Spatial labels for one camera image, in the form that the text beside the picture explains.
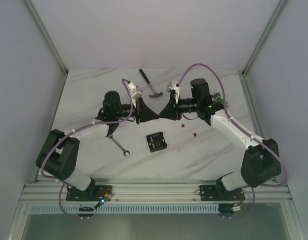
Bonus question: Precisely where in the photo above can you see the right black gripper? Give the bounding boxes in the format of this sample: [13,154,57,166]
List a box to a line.
[158,93,199,121]

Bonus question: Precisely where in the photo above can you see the black fuse box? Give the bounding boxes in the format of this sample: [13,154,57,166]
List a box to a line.
[146,132,167,153]

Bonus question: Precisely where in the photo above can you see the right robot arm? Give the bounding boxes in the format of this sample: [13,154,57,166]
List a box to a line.
[159,78,281,200]

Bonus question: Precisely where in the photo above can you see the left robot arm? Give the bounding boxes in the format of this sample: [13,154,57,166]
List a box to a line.
[36,91,159,201]

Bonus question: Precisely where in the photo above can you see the silver combination wrench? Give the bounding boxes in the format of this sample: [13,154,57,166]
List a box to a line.
[108,135,130,157]

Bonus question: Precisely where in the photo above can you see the green red plastic connector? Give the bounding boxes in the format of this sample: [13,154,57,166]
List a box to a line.
[211,92,228,107]

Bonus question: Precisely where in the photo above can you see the black handled claw hammer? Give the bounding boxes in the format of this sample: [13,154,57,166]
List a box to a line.
[139,69,163,98]

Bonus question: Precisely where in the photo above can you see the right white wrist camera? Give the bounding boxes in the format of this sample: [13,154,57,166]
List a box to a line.
[166,81,180,103]

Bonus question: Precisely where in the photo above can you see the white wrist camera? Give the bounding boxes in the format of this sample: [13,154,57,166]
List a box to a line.
[166,81,180,103]
[128,81,142,100]

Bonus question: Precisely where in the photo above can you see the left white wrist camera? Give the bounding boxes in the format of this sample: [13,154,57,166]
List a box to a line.
[128,81,142,100]

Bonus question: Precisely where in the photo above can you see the right aluminium corner post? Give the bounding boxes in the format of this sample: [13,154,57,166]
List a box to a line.
[242,0,289,78]

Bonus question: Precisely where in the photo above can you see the aluminium corner post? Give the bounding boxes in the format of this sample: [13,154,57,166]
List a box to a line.
[23,0,69,76]
[242,0,289,78]

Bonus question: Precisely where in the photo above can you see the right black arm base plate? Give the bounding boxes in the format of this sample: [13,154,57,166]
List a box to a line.
[199,184,245,202]

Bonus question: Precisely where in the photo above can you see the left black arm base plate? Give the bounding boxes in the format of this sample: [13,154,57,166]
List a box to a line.
[66,185,112,202]

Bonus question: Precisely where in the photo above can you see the aluminium front rail frame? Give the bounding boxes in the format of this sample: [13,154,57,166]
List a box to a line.
[19,177,292,204]

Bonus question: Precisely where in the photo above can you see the slotted grey cable duct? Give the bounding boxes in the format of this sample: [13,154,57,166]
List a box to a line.
[28,204,221,215]

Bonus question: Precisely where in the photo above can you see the left aluminium corner post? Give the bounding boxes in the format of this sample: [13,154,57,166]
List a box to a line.
[23,0,69,76]

